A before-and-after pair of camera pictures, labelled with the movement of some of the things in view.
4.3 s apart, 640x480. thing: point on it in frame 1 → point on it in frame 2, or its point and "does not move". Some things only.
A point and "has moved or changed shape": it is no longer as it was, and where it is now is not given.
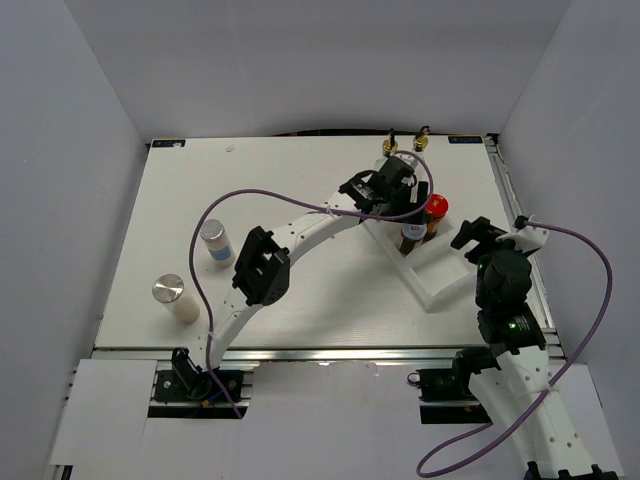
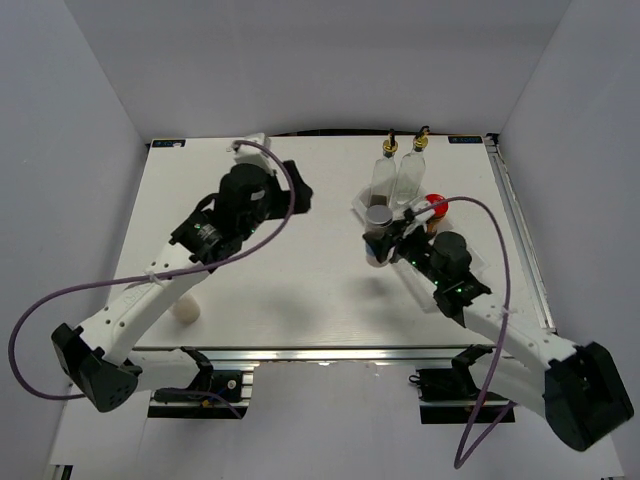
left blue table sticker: [178, 143] does not move
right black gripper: [480, 231] → [392, 237]
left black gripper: [412, 207] → [284, 198]
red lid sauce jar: [436, 208] does not move
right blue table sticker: [465, 140] does not move
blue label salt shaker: [217, 242] has moved or changed shape
